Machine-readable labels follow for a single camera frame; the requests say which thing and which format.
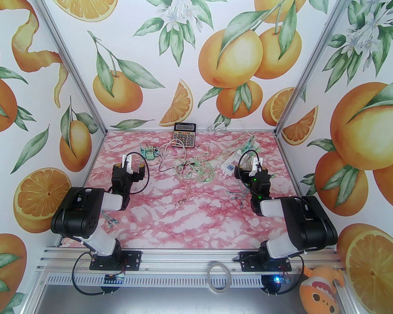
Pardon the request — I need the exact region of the long white power strip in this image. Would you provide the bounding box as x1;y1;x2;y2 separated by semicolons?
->
221;139;260;176

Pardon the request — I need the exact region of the round white socket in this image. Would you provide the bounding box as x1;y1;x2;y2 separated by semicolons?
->
140;147;160;160

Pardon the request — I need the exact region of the green braided cable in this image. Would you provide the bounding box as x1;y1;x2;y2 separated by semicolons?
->
175;156;216;184

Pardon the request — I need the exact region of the black and orange calculator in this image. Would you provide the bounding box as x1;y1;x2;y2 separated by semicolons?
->
171;123;197;149

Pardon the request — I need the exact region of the orange plush toy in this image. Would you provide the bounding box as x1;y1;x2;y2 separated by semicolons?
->
299;266;345;314

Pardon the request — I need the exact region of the thin white cable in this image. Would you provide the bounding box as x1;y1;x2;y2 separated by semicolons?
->
159;141;187;163

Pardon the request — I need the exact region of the white power strip cord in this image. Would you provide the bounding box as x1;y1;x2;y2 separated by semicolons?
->
206;121;249;133

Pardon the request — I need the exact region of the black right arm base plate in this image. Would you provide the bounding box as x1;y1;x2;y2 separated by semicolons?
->
239;251;292;271

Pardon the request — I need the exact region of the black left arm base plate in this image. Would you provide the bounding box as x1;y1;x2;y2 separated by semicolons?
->
89;250;142;270

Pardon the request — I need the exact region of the clear tape ring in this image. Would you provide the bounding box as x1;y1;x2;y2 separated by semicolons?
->
208;262;232;294

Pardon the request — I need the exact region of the black right base cable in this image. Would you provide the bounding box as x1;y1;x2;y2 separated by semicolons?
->
264;254;305;297

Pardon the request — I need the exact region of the black base cable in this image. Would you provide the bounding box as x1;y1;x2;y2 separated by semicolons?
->
72;252;125;296
264;254;305;297

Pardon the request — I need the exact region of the aluminium frame rail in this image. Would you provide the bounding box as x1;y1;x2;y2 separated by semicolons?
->
36;247;344;287

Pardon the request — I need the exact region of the black left base cable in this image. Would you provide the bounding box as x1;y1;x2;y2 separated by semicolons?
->
72;252;125;296

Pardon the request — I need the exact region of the aluminium frame post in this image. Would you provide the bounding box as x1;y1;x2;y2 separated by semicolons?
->
274;0;362;134
29;0;108;134

